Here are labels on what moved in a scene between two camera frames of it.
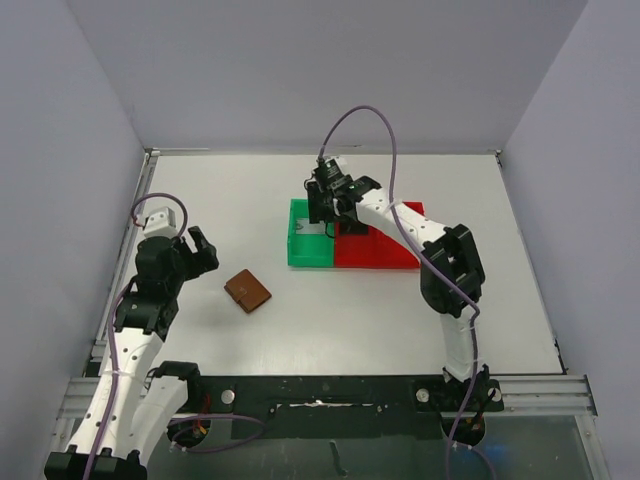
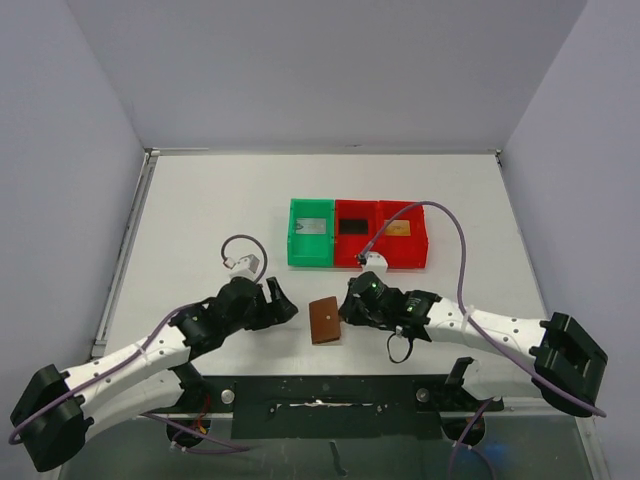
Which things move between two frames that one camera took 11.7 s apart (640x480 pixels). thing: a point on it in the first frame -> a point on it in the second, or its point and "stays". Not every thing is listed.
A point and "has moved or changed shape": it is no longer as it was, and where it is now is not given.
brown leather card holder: x=247 y=291 has moved or changed shape
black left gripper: x=189 y=255 -> x=270 y=307
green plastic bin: x=308 y=250 stays
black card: x=354 y=230 stays
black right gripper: x=320 y=201 -> x=355 y=310
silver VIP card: x=303 y=226 stays
